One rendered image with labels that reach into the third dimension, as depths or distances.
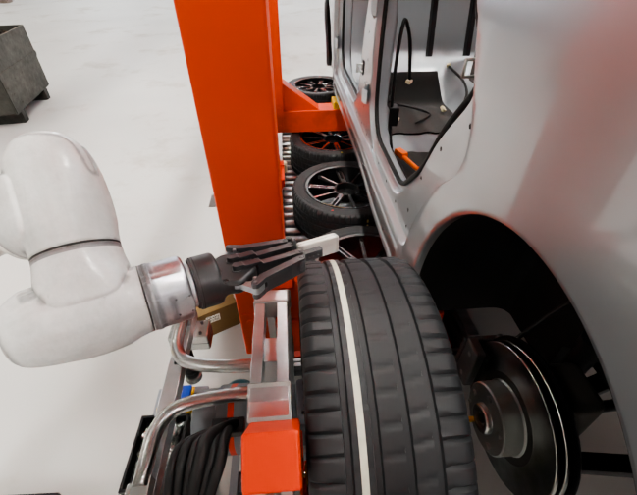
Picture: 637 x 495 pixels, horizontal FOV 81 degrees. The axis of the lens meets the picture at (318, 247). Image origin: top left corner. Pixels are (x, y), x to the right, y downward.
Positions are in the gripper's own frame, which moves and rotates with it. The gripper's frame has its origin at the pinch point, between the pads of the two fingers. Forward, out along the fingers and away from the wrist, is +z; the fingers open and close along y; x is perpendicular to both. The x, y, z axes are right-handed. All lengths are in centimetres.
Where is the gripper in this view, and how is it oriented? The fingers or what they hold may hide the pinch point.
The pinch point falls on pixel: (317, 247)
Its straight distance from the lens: 60.2
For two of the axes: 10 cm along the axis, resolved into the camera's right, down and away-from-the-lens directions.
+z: 8.7, -2.6, 4.2
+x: -0.2, -8.7, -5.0
